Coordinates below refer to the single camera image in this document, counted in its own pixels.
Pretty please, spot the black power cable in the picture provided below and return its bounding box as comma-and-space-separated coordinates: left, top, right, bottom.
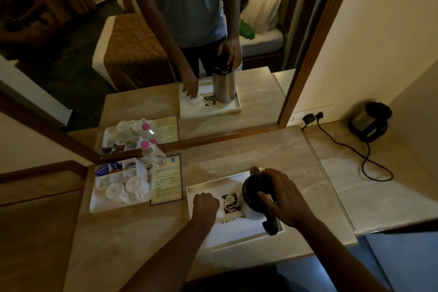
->
316, 115, 394, 182

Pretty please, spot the person's right hand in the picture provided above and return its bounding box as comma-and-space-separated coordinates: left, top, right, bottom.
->
257, 168, 318, 230

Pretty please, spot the white compartment tray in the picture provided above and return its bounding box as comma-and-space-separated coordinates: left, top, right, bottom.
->
89, 157, 155, 214

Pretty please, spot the brown wooden cabinet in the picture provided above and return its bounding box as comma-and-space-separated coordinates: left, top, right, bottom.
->
0, 160, 90, 292

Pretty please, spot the black printed paper coaster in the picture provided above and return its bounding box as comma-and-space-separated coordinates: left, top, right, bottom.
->
221, 192, 247, 224

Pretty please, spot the wooden framed wall mirror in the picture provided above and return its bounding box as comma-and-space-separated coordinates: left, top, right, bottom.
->
0, 0, 362, 166

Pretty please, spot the person's right forearm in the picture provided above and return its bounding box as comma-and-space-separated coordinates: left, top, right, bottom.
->
296, 216, 391, 292

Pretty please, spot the large white tray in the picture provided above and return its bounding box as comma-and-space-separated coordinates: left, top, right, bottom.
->
186, 167, 285, 252

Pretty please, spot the black electric kettle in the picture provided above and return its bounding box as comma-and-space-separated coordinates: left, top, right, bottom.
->
347, 100, 393, 143

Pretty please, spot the white cup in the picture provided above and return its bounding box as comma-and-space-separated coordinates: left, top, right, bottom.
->
125, 177, 143, 197
105, 182, 126, 202

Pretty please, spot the person's left hand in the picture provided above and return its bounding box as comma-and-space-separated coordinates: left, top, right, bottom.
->
192, 192, 220, 224

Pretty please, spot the black plug adapter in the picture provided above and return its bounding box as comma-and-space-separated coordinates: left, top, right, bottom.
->
300, 113, 317, 130

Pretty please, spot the pink capped water bottle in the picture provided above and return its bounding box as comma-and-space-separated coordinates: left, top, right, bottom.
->
140, 139, 167, 168

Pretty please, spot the framed information card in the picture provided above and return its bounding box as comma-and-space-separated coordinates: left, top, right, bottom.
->
149, 154, 184, 206

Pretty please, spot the person's left forearm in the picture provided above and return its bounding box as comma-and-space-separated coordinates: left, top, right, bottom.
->
120, 218, 218, 292

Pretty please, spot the steel kettle with black lid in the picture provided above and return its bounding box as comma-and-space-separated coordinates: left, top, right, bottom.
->
241, 166, 280, 236

